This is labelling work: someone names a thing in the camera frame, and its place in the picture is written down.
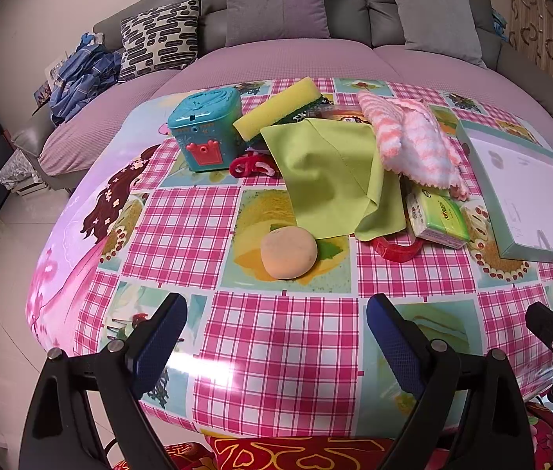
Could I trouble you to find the white tray teal rim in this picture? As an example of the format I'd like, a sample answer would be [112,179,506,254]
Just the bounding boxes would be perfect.
[456,120,553,263]

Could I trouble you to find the lime green cloth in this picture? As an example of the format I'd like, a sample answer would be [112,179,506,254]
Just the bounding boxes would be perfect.
[261,118,407,242]

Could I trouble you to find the pink checkered tablecloth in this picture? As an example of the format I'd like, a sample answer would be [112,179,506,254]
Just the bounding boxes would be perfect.
[26,79,553,437]

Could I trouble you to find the teal plastic toy box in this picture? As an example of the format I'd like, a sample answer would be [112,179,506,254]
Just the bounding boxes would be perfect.
[167,87,243,172]

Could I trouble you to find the blue crumpled clothes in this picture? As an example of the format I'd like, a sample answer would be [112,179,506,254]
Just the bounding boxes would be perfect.
[49,33,121,126]

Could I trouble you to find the grey sofa pink cover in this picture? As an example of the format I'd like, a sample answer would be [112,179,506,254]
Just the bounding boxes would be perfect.
[14,0,553,190]

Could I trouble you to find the clear plastic snack box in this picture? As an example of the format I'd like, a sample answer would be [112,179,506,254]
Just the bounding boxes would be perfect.
[304,94,370,124]

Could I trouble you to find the light grey cushion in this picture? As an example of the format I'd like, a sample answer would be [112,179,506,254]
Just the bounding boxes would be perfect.
[394,0,485,68]

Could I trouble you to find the black white patterned cushion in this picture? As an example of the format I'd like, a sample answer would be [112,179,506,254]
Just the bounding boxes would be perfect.
[118,0,201,83]

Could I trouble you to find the red tape ring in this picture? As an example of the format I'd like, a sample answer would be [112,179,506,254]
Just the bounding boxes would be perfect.
[371,235,426,264]

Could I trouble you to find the green tissue pack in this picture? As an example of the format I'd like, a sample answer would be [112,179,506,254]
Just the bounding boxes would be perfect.
[406,186,470,249]

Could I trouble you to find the pink white chevron towel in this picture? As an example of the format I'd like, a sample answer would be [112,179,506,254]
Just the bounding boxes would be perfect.
[357,91,470,202]

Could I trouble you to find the red patterned seat cushion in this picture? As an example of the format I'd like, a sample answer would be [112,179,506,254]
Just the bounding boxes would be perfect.
[165,402,553,469]

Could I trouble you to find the purple grey cushion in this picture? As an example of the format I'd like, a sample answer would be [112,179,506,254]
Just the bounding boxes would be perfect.
[225,0,330,47]

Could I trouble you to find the yellow green sponge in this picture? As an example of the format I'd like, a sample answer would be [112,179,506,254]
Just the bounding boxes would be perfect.
[233,78,322,142]

